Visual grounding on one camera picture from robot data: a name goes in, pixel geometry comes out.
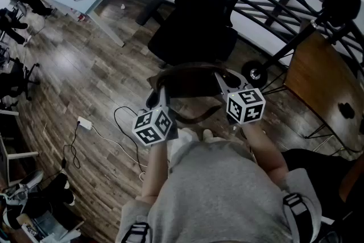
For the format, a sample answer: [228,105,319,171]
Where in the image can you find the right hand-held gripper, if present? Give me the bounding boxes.
[214,70,267,126]

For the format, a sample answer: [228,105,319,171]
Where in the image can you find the black office chair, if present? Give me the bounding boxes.
[135,0,257,67]

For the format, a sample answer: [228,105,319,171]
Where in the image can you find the person's grey shirt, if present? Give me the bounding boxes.
[115,139,322,243]

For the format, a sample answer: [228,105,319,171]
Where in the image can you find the person's right forearm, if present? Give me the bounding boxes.
[241,121,290,182]

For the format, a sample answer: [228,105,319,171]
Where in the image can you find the white power strip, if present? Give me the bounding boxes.
[77,116,94,131]

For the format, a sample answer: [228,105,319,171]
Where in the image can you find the person's light trousers and shoes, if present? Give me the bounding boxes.
[169,127,224,151]

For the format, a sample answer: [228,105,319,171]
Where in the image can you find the brown wooden table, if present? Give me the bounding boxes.
[283,30,364,153]

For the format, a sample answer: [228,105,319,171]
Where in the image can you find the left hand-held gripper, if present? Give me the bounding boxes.
[132,85,179,147]

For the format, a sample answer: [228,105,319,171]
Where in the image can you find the black scooter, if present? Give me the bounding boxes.
[241,0,364,89]

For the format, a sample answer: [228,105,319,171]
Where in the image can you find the person's left forearm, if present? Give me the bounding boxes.
[140,139,171,204]

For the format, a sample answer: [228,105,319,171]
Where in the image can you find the small black object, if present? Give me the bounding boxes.
[337,101,356,120]

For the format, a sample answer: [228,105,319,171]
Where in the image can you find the white floor cable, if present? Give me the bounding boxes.
[91,125,147,182]

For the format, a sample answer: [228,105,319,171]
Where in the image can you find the grey black harness strap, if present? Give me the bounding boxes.
[283,192,312,219]
[121,222,151,243]

